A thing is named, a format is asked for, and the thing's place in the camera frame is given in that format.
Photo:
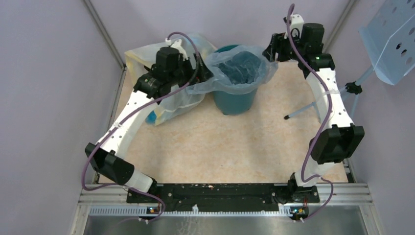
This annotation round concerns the thin blue plastic trash bag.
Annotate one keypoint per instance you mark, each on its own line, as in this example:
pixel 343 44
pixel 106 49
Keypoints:
pixel 220 82

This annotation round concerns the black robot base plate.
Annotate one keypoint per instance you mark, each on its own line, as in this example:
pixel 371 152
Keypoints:
pixel 245 197

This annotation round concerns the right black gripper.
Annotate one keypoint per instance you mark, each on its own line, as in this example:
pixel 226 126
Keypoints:
pixel 276 43

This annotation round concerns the light blue tripod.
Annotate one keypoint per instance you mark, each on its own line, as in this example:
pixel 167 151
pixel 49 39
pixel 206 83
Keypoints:
pixel 349 88

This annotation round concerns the large full translucent bag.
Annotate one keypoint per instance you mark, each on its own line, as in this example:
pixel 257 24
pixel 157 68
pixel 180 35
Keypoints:
pixel 144 57

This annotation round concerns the teal plastic trash bin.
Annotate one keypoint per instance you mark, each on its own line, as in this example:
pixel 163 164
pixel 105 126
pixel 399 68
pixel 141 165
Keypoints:
pixel 233 100

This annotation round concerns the perforated light blue panel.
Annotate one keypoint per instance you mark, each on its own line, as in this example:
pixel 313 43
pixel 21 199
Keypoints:
pixel 389 39

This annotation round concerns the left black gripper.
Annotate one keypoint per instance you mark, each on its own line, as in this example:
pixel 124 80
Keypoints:
pixel 181 60

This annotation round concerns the white toothed rail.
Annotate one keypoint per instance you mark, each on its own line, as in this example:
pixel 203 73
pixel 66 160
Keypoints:
pixel 144 211

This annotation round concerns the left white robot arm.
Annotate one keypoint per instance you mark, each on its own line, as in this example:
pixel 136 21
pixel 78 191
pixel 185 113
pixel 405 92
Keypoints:
pixel 107 156

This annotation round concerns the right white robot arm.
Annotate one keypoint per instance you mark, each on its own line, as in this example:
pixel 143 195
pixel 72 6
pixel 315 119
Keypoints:
pixel 338 136

